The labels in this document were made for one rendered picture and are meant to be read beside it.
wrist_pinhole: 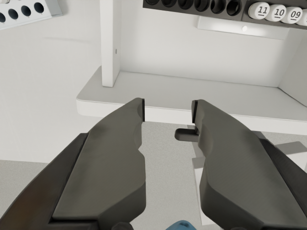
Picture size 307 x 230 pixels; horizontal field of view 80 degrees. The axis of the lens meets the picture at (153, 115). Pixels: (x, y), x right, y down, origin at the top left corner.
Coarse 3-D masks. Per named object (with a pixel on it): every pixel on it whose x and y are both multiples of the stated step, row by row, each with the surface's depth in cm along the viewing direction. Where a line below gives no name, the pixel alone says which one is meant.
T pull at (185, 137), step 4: (180, 128) 23; (196, 128) 22; (176, 132) 22; (180, 132) 22; (184, 132) 22; (188, 132) 22; (192, 132) 22; (196, 132) 22; (176, 136) 22; (180, 136) 22; (184, 136) 22; (188, 136) 22; (192, 136) 22; (196, 136) 22; (180, 140) 22; (184, 140) 22; (188, 140) 22; (192, 140) 22; (196, 140) 22
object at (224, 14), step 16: (144, 0) 16; (160, 0) 16; (176, 0) 16; (192, 0) 16; (208, 0) 16; (224, 0) 16; (240, 0) 16; (256, 0) 16; (272, 0) 16; (208, 16) 16; (224, 16) 16; (240, 16) 16
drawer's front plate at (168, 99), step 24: (96, 72) 24; (120, 72) 25; (96, 96) 18; (120, 96) 19; (144, 96) 20; (168, 96) 20; (192, 96) 21; (216, 96) 22; (240, 96) 23; (264, 96) 24; (288, 96) 25; (168, 120) 19; (240, 120) 19; (264, 120) 19; (288, 120) 19
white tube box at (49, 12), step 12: (12, 0) 24; (24, 0) 24; (36, 0) 24; (48, 0) 25; (0, 12) 26; (12, 12) 26; (24, 12) 26; (36, 12) 25; (48, 12) 25; (60, 12) 28; (0, 24) 26; (12, 24) 26; (24, 24) 26
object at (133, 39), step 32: (128, 0) 21; (128, 32) 23; (160, 32) 23; (192, 32) 23; (224, 32) 23; (288, 32) 23; (128, 64) 25; (160, 64) 25; (192, 64) 25; (224, 64) 25; (256, 64) 25; (288, 64) 25
